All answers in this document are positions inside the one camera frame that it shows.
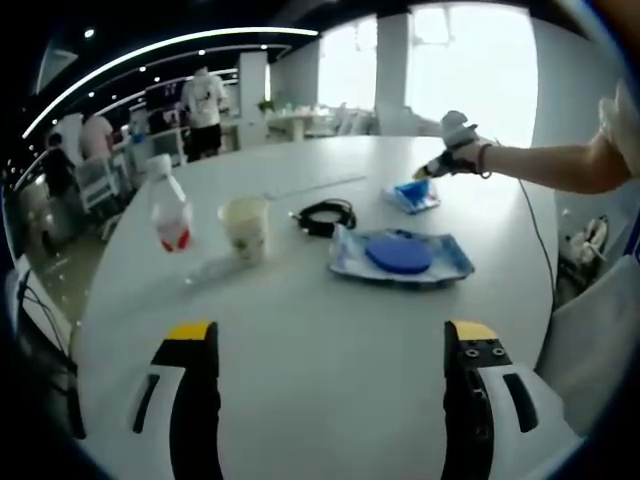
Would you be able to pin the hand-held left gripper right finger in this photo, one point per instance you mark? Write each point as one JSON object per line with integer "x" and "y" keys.
{"x": 467, "y": 400}

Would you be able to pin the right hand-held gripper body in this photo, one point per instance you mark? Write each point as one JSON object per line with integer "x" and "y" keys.
{"x": 457, "y": 127}

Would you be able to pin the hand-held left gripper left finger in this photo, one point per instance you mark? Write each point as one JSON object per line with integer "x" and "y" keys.
{"x": 197, "y": 400}

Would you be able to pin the blue wipes packet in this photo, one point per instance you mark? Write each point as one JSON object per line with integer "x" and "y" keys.
{"x": 412, "y": 196}

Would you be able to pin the clear packet with blue puff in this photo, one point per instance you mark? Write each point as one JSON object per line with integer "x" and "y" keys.
{"x": 395, "y": 257}

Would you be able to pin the white paper cup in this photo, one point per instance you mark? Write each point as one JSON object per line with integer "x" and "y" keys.
{"x": 245, "y": 230}

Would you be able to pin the clear plastic bottle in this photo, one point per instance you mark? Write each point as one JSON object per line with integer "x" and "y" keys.
{"x": 172, "y": 210}

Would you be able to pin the white tabletop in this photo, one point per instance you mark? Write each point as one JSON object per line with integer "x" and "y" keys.
{"x": 325, "y": 350}

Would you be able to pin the person's right hand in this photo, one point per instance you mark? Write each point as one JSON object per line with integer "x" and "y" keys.
{"x": 470, "y": 157}

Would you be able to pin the grey chair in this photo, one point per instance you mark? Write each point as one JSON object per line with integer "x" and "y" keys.
{"x": 595, "y": 350}

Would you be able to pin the white sleeve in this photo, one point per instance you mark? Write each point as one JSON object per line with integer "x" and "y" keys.
{"x": 622, "y": 130}

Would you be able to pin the white bundle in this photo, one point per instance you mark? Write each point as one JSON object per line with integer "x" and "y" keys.
{"x": 590, "y": 240}

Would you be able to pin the green potted plant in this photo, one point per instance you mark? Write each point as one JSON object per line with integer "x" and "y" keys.
{"x": 266, "y": 106}

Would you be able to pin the white mesh chair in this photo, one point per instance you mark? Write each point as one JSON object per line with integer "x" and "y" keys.
{"x": 97, "y": 182}

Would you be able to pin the curved ceiling light strip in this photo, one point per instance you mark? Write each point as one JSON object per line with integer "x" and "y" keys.
{"x": 150, "y": 47}

